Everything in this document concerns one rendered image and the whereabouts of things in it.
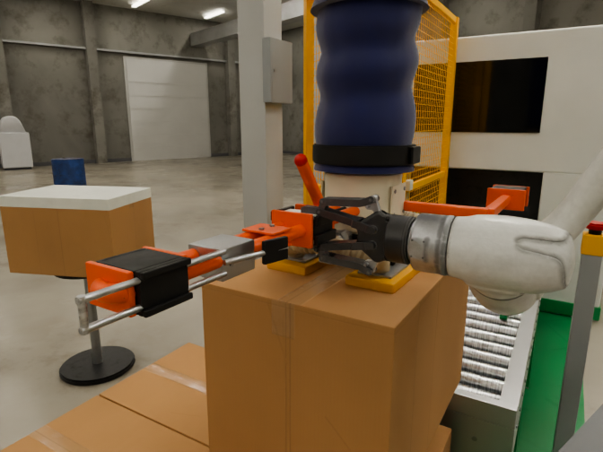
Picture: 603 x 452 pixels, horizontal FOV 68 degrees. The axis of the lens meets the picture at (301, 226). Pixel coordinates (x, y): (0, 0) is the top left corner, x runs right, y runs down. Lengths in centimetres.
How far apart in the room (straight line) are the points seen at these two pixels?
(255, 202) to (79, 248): 90
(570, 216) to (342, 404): 48
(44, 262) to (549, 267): 234
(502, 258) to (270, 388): 49
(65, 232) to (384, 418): 198
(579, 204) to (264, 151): 175
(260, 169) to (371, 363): 172
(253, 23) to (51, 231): 142
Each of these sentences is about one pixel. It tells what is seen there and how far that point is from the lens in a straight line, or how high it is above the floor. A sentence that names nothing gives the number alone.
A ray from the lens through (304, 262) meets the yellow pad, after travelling 95.
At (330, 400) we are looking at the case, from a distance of 84.
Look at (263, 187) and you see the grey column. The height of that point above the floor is 104.
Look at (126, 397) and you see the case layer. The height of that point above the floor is 54.
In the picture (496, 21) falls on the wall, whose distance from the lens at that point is 1414.
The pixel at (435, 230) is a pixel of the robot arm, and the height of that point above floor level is 123.
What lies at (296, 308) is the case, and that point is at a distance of 79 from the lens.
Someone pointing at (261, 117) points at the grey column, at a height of 140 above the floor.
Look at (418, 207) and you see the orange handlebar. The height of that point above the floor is 120.
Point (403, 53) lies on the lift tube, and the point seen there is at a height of 151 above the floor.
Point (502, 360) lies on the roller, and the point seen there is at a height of 54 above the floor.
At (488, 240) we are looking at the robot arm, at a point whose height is 123.
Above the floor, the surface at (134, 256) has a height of 123.
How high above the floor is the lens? 138
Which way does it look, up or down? 13 degrees down
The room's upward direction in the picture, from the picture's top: straight up
